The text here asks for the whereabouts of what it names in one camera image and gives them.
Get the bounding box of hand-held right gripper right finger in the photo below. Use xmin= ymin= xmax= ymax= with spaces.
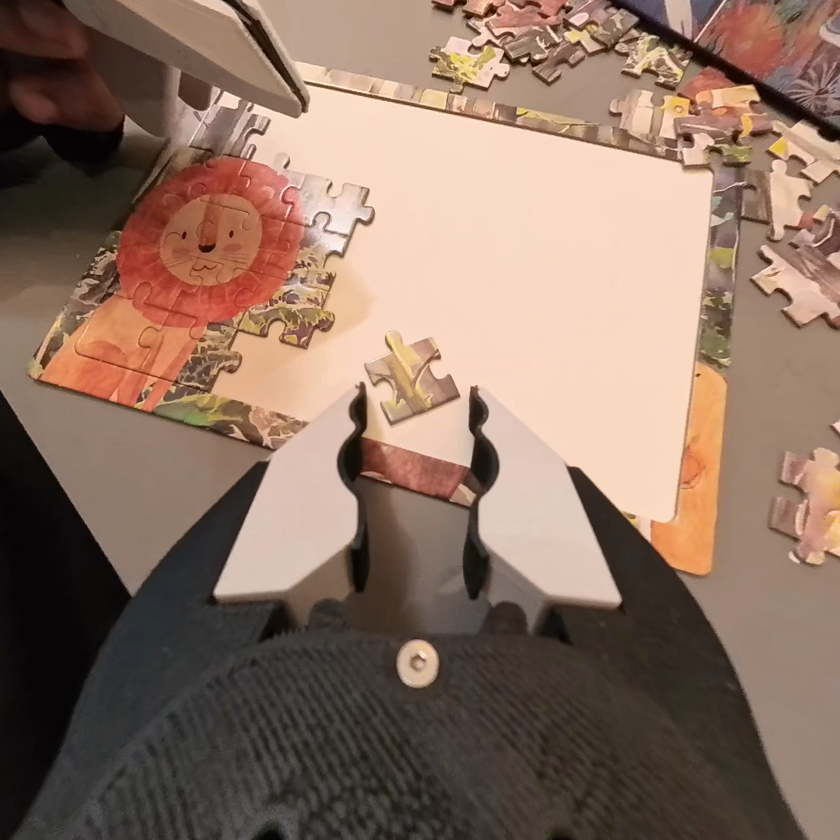
xmin=463 ymin=386 xmax=623 ymax=622

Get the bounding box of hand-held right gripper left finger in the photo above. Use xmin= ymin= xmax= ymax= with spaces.
xmin=212 ymin=385 xmax=368 ymax=626

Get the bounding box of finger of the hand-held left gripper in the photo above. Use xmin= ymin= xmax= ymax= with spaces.
xmin=248 ymin=0 xmax=312 ymax=111
xmin=62 ymin=0 xmax=306 ymax=120

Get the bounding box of green branch jigsaw piece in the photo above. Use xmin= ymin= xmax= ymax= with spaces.
xmin=364 ymin=330 xmax=460 ymax=427

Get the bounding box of assembled lion puzzle section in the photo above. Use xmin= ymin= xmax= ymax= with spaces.
xmin=29 ymin=98 xmax=376 ymax=421

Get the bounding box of puzzle tray with printed frame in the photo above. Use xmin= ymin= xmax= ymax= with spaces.
xmin=28 ymin=62 xmax=746 ymax=578

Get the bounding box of pile of puzzle pieces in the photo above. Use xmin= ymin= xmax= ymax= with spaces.
xmin=427 ymin=0 xmax=840 ymax=565

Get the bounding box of illustrated puzzle box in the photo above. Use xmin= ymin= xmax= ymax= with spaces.
xmin=617 ymin=0 xmax=840 ymax=126

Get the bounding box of person's left forearm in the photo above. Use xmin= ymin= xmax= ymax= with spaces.
xmin=0 ymin=115 xmax=127 ymax=181

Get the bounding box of person's left hand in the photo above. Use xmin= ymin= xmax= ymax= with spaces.
xmin=0 ymin=0 xmax=127 ymax=130

